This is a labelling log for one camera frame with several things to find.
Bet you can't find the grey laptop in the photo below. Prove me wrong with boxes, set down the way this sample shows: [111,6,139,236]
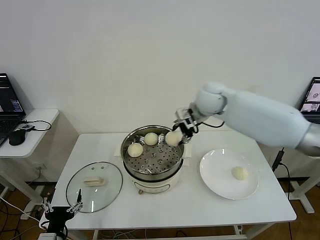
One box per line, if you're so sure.
[299,76,320,118]

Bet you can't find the white main table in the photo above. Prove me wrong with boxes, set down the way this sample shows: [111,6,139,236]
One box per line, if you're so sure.
[39,129,298,240]

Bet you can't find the black cable with adapter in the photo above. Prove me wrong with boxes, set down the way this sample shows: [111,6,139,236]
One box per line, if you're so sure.
[271,147,299,201]

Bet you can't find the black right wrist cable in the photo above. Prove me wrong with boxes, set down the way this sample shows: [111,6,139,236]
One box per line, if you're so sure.
[201,120,226,128]

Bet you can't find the white steamed baozi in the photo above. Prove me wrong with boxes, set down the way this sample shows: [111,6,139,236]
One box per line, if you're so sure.
[165,131,183,147]
[231,166,250,181]
[127,142,144,158]
[144,132,159,146]

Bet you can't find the stainless steel steamer basket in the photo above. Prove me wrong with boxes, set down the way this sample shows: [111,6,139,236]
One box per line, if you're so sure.
[120,125,185,181]

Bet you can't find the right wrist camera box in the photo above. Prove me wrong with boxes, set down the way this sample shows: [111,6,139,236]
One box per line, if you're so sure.
[174,106,196,126]

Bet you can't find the black computer mouse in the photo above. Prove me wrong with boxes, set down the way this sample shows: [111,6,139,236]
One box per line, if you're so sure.
[8,129,27,147]

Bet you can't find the black laptop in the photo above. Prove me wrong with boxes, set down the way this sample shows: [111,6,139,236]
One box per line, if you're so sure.
[0,73,27,147]

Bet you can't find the black cable with dongle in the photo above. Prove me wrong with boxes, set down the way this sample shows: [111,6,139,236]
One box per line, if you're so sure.
[18,119,52,133]

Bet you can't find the white floor cable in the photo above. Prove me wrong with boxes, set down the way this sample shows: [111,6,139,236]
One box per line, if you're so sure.
[0,196,42,223]

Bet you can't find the white round plate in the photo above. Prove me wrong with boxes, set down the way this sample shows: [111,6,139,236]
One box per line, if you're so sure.
[199,148,260,200]

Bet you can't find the glass lid with cream handle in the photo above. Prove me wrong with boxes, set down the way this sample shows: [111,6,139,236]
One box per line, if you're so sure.
[65,161,124,214]

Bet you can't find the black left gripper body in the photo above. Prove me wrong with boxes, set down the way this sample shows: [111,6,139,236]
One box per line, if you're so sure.
[44,206,76,233]

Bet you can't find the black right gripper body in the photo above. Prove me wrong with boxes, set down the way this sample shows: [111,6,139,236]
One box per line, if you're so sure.
[180,123,196,142]

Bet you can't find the white wall outlet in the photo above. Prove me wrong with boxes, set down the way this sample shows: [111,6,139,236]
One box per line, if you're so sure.
[33,162,48,173]

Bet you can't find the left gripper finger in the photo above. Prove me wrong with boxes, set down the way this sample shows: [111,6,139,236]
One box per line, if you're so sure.
[41,197,52,213]
[66,188,85,214]

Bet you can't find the cream electric pot base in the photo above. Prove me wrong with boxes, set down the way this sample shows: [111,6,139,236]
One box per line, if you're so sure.
[114,143,193,195]

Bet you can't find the white cable bundle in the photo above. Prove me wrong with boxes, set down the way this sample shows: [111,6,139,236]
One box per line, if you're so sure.
[99,229,137,240]

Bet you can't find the white side table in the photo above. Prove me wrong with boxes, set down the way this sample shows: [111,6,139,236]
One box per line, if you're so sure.
[254,134,320,215]
[0,108,80,221]

